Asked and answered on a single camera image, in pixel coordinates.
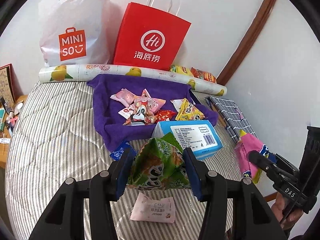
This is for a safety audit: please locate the green snack packet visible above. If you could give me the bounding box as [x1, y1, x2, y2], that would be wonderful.
[127, 132, 190, 190]

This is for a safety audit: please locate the pale pink nougat packet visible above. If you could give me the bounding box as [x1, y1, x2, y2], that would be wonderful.
[130, 193, 176, 224]

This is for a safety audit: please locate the colourful cartoon snack packet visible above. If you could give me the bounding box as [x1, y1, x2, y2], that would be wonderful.
[118, 98, 156, 126]

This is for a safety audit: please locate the pink yellow snack bag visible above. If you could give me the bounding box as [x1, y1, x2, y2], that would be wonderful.
[234, 129, 277, 184]

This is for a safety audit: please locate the red snack packet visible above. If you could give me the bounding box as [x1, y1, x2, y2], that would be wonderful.
[155, 109, 177, 122]

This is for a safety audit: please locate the yellow snack packet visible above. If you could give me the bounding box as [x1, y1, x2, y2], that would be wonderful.
[171, 98, 204, 121]

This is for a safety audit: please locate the pink triangular snack packet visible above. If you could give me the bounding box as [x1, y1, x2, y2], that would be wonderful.
[142, 88, 166, 114]

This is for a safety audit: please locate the person's right hand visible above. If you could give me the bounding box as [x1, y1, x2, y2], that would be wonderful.
[271, 192, 304, 230]

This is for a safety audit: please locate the small blue wrapper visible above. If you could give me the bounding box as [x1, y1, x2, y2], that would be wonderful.
[110, 140, 137, 161]

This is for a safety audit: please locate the blue tissue pack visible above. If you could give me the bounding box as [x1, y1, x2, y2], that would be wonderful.
[152, 120, 223, 160]

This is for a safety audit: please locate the grey checked folded cloth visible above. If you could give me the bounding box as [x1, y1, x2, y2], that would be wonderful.
[205, 96, 257, 143]

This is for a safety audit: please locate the orange chips bag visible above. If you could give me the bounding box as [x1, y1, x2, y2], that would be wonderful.
[190, 67, 216, 83]

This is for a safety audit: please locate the fruit print paper roll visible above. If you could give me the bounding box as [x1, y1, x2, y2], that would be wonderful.
[39, 64, 227, 96]

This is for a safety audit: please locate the yellow chips bag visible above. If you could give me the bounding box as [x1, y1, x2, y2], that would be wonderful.
[169, 64, 193, 77]

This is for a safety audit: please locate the red paper shopping bag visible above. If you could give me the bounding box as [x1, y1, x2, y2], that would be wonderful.
[113, 0, 191, 71]

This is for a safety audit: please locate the white Miniso plastic bag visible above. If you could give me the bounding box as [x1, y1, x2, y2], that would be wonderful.
[39, 0, 110, 67]

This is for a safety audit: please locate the wooden picture frame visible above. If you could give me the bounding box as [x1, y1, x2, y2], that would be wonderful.
[0, 64, 16, 107]

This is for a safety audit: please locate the brown wooden door frame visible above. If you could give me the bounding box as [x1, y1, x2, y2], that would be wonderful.
[217, 0, 276, 85]

